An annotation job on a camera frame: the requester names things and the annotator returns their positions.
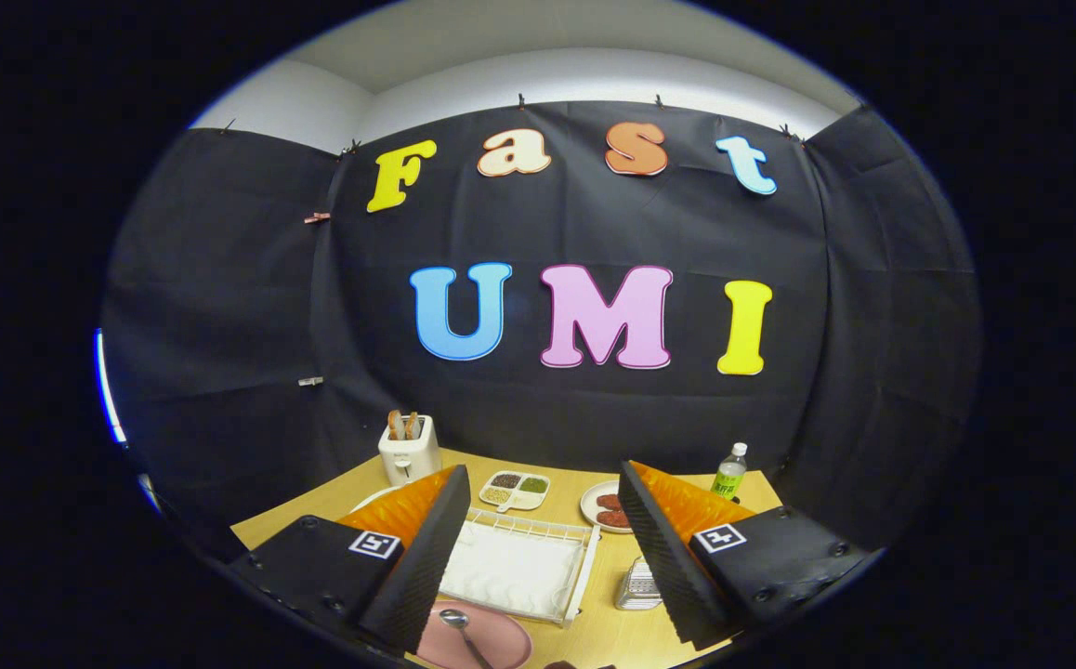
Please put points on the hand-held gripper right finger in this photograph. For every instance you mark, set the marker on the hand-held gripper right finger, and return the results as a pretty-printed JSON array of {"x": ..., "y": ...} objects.
[{"x": 663, "y": 567}]

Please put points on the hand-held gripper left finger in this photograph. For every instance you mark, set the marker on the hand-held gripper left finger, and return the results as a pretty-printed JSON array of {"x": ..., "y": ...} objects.
[{"x": 417, "y": 567}]

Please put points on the metal spoon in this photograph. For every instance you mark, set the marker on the metal spoon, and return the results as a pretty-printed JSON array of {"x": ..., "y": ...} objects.
[{"x": 454, "y": 619}]

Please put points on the pink plate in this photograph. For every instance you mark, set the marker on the pink plate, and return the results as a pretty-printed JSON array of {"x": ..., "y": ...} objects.
[{"x": 501, "y": 641}]

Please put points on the cream round plate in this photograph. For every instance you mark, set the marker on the cream round plate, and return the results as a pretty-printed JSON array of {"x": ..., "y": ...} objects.
[{"x": 589, "y": 506}]

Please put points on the brown steak piece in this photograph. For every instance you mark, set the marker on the brown steak piece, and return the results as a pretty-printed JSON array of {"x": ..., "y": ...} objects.
[
  {"x": 612, "y": 518},
  {"x": 609, "y": 502}
]

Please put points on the white toaster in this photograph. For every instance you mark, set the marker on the white toaster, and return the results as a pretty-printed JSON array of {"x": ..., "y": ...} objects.
[{"x": 413, "y": 463}]

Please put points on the green label drink bottle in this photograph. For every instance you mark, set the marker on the green label drink bottle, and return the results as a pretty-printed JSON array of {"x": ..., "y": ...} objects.
[{"x": 728, "y": 478}]

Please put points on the white divided bean tray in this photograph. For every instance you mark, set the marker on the white divided bean tray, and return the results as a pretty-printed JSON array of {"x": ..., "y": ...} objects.
[{"x": 518, "y": 500}]

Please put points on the toasted bread slice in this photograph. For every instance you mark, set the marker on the toasted bread slice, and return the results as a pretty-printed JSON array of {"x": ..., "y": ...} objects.
[
  {"x": 412, "y": 426},
  {"x": 395, "y": 426}
]

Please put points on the black backdrop cloth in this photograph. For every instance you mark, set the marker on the black backdrop cloth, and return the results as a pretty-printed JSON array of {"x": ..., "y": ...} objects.
[{"x": 594, "y": 232}]

